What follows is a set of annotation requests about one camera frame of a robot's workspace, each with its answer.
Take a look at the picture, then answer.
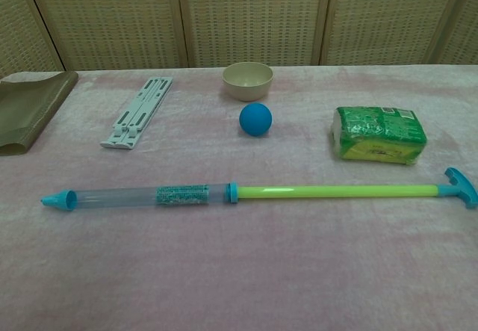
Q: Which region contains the blue ball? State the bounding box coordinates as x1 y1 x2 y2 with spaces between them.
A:
238 102 274 138

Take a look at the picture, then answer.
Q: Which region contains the woven folding screen panel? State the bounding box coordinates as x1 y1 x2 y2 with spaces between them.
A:
425 0 478 66
320 0 462 66
176 0 334 69
0 0 68 80
22 0 189 72

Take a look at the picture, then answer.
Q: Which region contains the long water pump toy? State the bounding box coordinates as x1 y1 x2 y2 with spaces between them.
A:
237 167 478 210

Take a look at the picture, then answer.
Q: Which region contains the beige bowl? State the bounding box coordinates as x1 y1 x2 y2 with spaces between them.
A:
222 61 274 103

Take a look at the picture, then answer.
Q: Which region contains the olive green folded cloth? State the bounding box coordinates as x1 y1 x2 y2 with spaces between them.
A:
0 70 80 158

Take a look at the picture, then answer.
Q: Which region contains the green tissue pack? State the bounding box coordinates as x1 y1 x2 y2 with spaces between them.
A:
329 105 428 167

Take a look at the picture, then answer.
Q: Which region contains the clear plastic tube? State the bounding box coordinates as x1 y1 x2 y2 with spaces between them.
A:
40 182 239 214

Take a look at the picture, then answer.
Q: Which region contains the grey folding laptop stand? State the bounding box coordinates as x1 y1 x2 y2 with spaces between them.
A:
99 77 175 151

